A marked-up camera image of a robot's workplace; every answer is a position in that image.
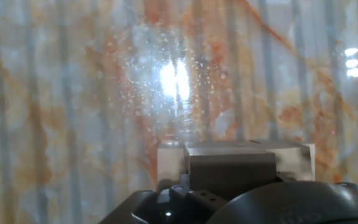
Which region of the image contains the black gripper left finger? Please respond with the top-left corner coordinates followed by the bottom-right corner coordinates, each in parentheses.
top-left (99, 173), bottom-right (229, 224)

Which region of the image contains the orange marble pattern mat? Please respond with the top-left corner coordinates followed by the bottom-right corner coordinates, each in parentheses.
top-left (0, 0), bottom-right (358, 224)

